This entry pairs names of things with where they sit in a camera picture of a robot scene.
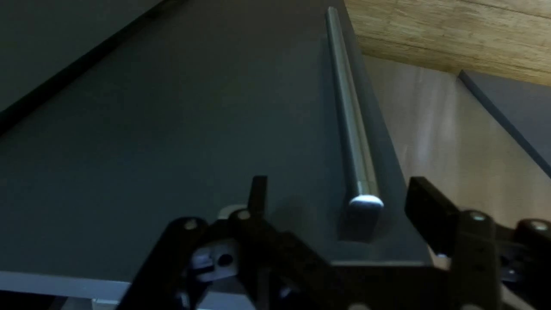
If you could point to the dark corner cabinet panel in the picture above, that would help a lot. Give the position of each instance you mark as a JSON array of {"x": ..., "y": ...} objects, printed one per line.
[{"x": 46, "y": 40}]

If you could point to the stainless steel dishwasher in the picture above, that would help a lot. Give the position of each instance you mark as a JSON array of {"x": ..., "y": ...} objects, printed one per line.
[{"x": 449, "y": 144}]

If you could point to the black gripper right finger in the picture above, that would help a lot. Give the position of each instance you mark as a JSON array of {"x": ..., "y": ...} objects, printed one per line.
[{"x": 474, "y": 259}]

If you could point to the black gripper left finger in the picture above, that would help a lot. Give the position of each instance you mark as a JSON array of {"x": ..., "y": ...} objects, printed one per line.
[{"x": 259, "y": 199}]

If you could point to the dark cabinet door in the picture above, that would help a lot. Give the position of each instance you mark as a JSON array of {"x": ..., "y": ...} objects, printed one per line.
[{"x": 201, "y": 149}]

